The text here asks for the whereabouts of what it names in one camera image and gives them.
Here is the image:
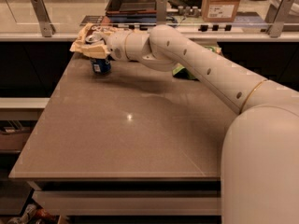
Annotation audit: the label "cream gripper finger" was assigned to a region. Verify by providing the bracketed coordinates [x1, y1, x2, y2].
[81, 44, 110, 59]
[78, 25, 117, 41]

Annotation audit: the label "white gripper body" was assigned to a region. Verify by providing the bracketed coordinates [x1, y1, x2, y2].
[106, 31, 130, 61]

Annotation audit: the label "blue pepsi can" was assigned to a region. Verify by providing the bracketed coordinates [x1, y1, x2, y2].
[84, 35, 112, 75]

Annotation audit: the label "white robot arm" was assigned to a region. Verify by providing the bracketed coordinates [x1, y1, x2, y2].
[78, 23, 299, 224]

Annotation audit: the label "brown chip bag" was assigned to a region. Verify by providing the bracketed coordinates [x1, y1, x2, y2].
[69, 22, 118, 54]

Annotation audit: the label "green chip bag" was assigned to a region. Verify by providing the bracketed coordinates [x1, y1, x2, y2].
[172, 46, 222, 80]

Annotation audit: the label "dark tray bin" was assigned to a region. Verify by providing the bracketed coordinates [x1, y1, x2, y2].
[106, 0, 156, 16]

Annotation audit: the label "cardboard box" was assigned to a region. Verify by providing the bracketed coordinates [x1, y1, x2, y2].
[201, 0, 240, 22]

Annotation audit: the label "snack packages under table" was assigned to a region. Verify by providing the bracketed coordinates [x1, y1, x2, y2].
[7, 204, 57, 224]

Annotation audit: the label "left metal bracket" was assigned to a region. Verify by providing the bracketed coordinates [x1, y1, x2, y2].
[30, 0, 56, 37]

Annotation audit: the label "metal bracket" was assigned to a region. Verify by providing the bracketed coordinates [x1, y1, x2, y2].
[30, 0, 56, 37]
[267, 0, 295, 38]
[156, 0, 167, 25]

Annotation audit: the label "middle metal bracket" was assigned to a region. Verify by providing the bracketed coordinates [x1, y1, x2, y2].
[156, 0, 167, 25]

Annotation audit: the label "right metal bracket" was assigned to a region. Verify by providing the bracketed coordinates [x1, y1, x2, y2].
[267, 0, 295, 38]

